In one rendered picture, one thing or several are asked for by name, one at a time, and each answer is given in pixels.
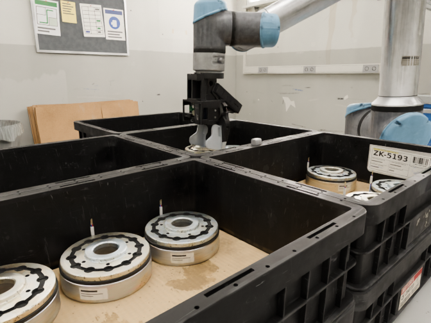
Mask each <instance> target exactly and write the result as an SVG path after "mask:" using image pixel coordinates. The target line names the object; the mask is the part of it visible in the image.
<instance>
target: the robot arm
mask: <svg viewBox="0 0 431 323"><path fill-rule="evenodd" d="M339 1H341V0H279V1H277V2H275V3H273V4H271V5H269V6H267V7H265V8H264V9H262V10H260V11H258V12H234V11H229V10H228V8H227V3H226V1H223V0H198V1H196V2H195V4H194V16H193V22H192V24H193V70H194V71H196V72H194V73H193V74H187V99H183V121H185V120H190V121H191V122H194V123H195V124H198V128H197V132H196V133H195V134H193V135H192V136H190V138H189V142H190V144H193V145H200V146H201V147H206V148H207V149H211V150H220V149H225V146H226V142H227V141H228V135H229V132H230V120H229V116H228V114H229V113H239V112H240V110H241V108H242V105H241V103H240V102H238V100H236V99H235V98H234V97H233V96H232V95H231V94H230V93H229V92H228V91H227V90H225V89H224V88H223V87H222V86H221V85H220V84H219V83H217V79H224V73H223V71H225V53H226V46H230V47H232V48H233V49H234V50H236V51H239V52H246V51H249V50H250V49H253V48H255V47H261V48H262V49H263V48H265V47H274V46H275V45H276V44H277V42H278V39H279V35H280V33H281V32H283V31H285V30H287V29H288V28H290V27H292V26H294V25H296V24H297V23H299V22H301V21H304V20H305V19H307V18H309V17H311V16H313V15H315V14H316V13H318V12H320V11H322V10H324V9H325V8H328V7H329V6H332V5H333V4H335V3H337V2H339ZM426 5H427V0H385V5H384V24H383V34H382V53H381V63H380V82H379V92H378V97H377V99H375V100H374V101H373V102H372V103H356V104H350V105H348V106H347V108H346V115H345V130H344V134H346V135H355V136H360V137H369V138H377V139H383V140H392V141H397V142H406V143H411V144H420V145H427V144H428V143H429V141H430V139H431V122H430V121H429V120H428V118H427V117H426V116H425V115H424V114H423V107H424V102H423V101H422V100H421V99H420V98H419V97H418V86H419V73H420V65H421V53H422V45H423V33H424V25H425V12H426ZM185 105H189V113H188V114H187V116H185ZM214 123H216V124H214ZM217 124H218V125H217ZM212 125H213V126H212ZM210 135H211V136H210Z"/></svg>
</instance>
